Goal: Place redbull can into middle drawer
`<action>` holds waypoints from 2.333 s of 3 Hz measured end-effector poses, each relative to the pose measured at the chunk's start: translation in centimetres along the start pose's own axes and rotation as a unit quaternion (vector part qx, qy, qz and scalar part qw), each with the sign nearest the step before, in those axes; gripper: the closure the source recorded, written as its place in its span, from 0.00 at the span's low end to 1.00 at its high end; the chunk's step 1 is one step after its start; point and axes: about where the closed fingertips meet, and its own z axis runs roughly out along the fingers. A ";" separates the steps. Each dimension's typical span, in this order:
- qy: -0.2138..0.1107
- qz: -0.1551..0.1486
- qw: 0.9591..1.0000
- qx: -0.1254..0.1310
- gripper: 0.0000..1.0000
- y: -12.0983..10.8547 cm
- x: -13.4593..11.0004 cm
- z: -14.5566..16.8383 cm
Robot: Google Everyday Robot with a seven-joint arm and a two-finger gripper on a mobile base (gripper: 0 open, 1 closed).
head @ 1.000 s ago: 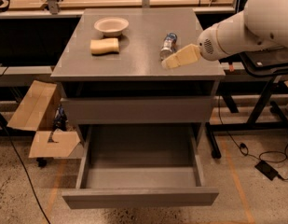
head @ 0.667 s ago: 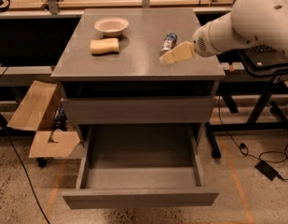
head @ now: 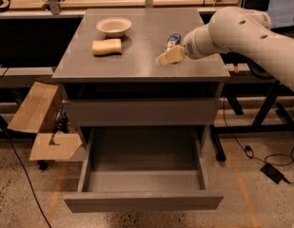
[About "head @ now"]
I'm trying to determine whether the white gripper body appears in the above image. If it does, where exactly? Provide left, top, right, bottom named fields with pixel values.
left=184, top=25, right=217, bottom=60

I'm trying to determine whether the grey drawer cabinet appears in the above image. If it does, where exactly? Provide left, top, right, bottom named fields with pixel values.
left=53, top=8, right=229, bottom=141

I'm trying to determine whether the tan sponge block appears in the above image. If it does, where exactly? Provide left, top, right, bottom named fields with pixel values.
left=92, top=39, right=122, bottom=56

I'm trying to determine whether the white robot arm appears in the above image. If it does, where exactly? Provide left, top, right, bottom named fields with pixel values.
left=155, top=7, right=294, bottom=92

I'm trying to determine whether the open cardboard box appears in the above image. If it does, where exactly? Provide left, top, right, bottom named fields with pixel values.
left=8, top=82, right=85, bottom=162

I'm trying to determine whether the closed grey top drawer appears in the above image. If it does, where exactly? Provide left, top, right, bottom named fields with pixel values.
left=63, top=99, right=218, bottom=126

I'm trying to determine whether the black laptop stand table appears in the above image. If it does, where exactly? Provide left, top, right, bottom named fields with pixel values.
left=209, top=52, right=294, bottom=162

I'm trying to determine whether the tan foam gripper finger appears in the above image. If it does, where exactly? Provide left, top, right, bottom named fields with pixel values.
left=155, top=45, right=186, bottom=66

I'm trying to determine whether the black floor cable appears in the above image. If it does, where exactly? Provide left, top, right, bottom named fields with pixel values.
left=0, top=107, right=53, bottom=228

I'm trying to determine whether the black power adapter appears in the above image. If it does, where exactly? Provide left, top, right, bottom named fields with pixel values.
left=261, top=163, right=284, bottom=184

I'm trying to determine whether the open grey middle drawer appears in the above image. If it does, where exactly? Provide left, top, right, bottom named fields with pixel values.
left=64, top=126, right=224, bottom=213

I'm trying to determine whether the white paper bowl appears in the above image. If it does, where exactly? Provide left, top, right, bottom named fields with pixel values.
left=96, top=17, right=131, bottom=38

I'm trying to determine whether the black laptop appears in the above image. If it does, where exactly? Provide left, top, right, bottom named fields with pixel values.
left=240, top=0, right=294, bottom=38

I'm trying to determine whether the silver blue redbull can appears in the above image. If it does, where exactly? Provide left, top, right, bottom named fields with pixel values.
left=166, top=33, right=182, bottom=50

